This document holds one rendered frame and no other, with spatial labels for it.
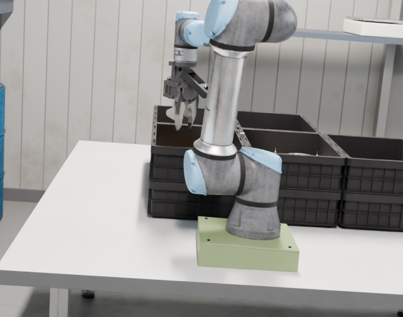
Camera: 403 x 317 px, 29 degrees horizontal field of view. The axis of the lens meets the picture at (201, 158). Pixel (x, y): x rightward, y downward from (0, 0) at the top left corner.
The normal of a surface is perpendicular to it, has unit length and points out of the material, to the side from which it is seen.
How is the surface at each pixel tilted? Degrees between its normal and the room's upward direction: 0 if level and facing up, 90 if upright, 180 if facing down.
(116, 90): 90
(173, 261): 0
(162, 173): 90
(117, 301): 0
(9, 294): 0
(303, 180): 90
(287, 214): 90
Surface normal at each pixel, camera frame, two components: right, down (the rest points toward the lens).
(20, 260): 0.07, -0.97
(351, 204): 0.05, 0.22
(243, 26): 0.25, 0.40
